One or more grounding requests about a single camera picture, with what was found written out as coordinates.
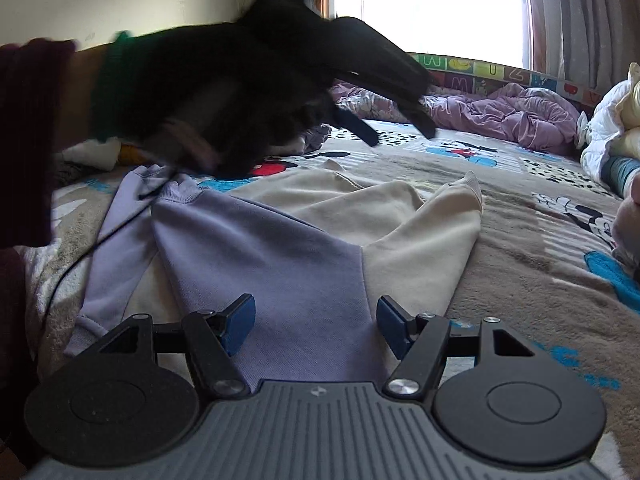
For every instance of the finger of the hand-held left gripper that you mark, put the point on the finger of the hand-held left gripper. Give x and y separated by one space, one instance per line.
360 127
422 117

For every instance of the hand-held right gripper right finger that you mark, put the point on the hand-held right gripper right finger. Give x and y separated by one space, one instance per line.
392 322

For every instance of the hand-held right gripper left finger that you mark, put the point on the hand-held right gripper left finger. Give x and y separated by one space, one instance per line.
240 322

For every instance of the purple and cream sweatshirt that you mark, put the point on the purple and cream sweatshirt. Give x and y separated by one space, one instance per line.
280 260

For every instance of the person's left hand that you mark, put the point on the person's left hand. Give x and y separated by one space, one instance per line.
200 85

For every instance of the lilac cloth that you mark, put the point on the lilac cloth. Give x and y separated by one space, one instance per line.
302 142

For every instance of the colourful alphabet foam mat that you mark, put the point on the colourful alphabet foam mat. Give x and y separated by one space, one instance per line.
470 67

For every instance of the purple quilt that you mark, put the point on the purple quilt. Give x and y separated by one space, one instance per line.
500 115

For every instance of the window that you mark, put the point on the window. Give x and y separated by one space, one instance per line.
440 10

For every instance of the cartoon printed blanket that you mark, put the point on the cartoon printed blanket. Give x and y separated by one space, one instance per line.
525 270

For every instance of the white quilt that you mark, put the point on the white quilt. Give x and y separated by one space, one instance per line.
600 130

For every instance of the grey curtain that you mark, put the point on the grey curtain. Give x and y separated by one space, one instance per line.
585 15

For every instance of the yellow cloth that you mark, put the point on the yellow cloth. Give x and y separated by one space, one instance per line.
131 152

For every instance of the blue pillow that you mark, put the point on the blue pillow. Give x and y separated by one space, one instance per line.
620 172

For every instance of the cream quilt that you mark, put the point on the cream quilt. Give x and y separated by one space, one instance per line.
632 110

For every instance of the white cloth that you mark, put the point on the white cloth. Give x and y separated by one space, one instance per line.
95 152

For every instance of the person's maroon clothed body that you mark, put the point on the person's maroon clothed body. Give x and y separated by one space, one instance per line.
12 360

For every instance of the pink floral bedding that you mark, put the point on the pink floral bedding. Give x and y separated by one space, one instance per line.
627 225

